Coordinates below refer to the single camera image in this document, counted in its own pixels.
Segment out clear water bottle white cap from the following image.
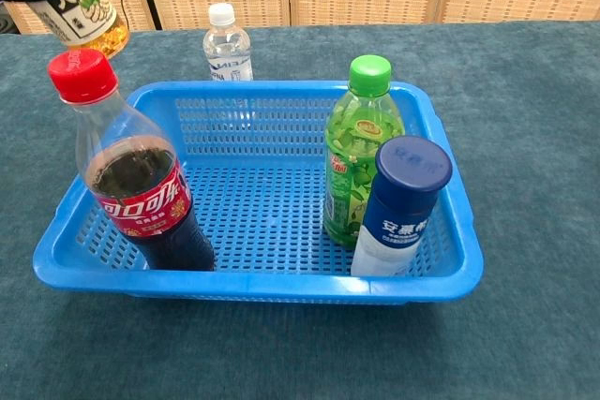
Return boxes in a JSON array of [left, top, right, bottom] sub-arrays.
[[202, 2, 254, 81]]

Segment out green drink bottle green cap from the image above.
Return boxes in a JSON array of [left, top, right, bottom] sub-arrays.
[[322, 54, 407, 247]]

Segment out cola bottle with red cap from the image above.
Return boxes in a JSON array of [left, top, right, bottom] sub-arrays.
[[47, 48, 216, 273]]

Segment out blue white milk bottle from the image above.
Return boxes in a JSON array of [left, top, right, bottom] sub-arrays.
[[350, 135, 454, 278]]

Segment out blue perforated plastic basket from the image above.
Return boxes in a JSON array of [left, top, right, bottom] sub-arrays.
[[31, 80, 484, 305]]

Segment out amber tea bottle black cap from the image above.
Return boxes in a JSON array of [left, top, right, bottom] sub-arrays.
[[0, 0, 130, 60]]

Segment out teal table cloth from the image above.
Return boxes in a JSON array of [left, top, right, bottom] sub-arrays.
[[0, 20, 600, 400]]

